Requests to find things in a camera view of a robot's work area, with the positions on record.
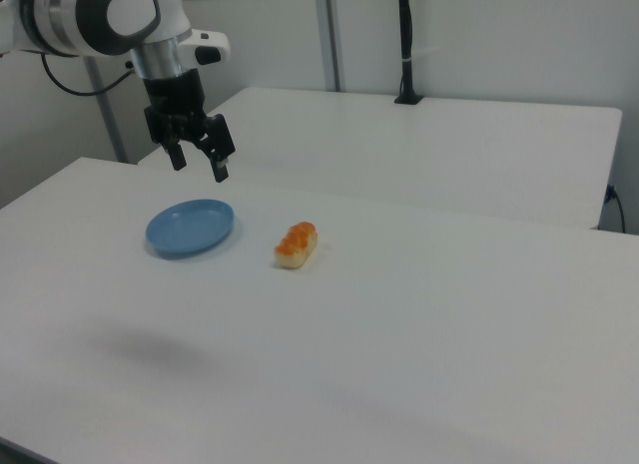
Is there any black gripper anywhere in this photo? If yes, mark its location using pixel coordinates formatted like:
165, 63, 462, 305
141, 68, 237, 184

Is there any orange glazed bread loaf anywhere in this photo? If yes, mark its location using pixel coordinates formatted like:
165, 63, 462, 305
273, 221, 320, 270

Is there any blue plastic plate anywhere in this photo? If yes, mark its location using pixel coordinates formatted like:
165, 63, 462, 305
145, 199, 236, 259

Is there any white background table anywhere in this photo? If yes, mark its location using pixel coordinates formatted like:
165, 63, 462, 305
137, 87, 624, 231

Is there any grey wall frame post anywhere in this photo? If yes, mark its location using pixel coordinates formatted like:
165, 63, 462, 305
322, 0, 346, 93
83, 55, 129, 164

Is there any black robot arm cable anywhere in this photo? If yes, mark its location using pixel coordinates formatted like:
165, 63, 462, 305
40, 52, 137, 97

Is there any black camera stand pole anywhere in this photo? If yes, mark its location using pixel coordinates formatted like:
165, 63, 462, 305
393, 0, 424, 106

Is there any black wall socket cable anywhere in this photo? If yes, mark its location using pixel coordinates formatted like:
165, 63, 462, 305
604, 184, 628, 233

